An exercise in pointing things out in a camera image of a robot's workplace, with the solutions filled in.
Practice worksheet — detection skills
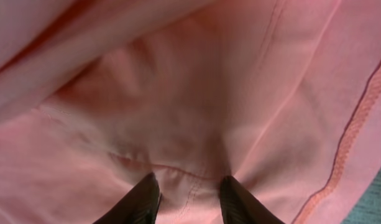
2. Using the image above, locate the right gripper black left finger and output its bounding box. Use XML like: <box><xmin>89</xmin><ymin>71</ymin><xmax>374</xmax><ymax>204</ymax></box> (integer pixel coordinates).
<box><xmin>94</xmin><ymin>172</ymin><xmax>161</xmax><ymax>224</ymax></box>

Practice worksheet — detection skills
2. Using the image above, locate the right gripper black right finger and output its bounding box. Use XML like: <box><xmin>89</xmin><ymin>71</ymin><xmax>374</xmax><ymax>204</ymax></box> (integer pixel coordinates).
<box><xmin>219</xmin><ymin>175</ymin><xmax>284</xmax><ymax>224</ymax></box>

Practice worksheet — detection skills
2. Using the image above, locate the pink printed t-shirt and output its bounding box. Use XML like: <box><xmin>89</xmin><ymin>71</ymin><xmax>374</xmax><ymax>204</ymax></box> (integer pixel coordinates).
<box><xmin>0</xmin><ymin>0</ymin><xmax>381</xmax><ymax>223</ymax></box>

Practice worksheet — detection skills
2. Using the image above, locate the grey t-shirt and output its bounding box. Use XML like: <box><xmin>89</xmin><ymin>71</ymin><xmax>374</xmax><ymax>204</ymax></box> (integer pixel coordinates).
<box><xmin>342</xmin><ymin>168</ymin><xmax>381</xmax><ymax>224</ymax></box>

